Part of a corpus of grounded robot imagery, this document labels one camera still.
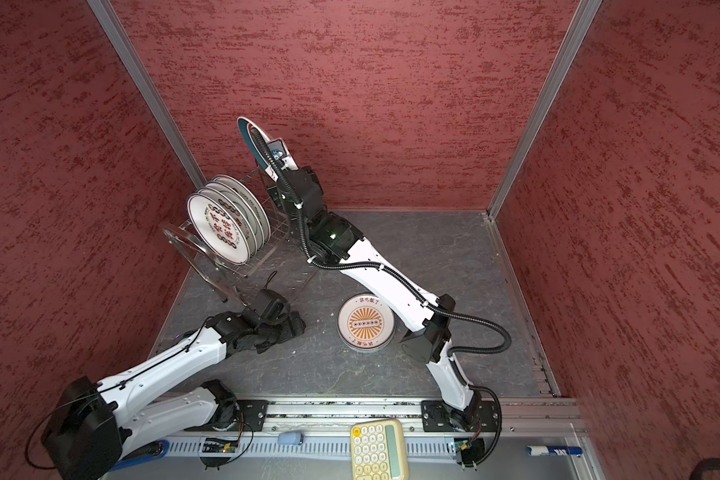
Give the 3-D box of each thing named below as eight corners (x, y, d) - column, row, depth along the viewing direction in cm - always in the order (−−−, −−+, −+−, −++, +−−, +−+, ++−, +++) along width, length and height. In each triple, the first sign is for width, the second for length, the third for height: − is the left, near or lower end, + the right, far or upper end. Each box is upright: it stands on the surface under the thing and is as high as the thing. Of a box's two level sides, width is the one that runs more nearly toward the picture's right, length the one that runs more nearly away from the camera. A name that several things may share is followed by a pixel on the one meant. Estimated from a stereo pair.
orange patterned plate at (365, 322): (336, 351, 87) (335, 347, 84) (340, 299, 98) (339, 293, 95) (395, 352, 87) (396, 347, 84) (392, 299, 98) (393, 293, 95)
